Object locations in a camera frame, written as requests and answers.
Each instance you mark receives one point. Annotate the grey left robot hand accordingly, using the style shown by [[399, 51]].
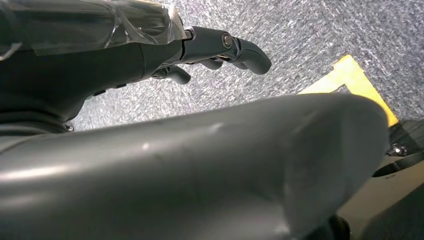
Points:
[[82, 69]]

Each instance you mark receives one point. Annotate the grey robot body shell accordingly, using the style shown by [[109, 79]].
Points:
[[198, 165]]

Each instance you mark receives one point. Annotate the yellow floor tape marking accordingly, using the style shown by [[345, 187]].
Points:
[[351, 73]]

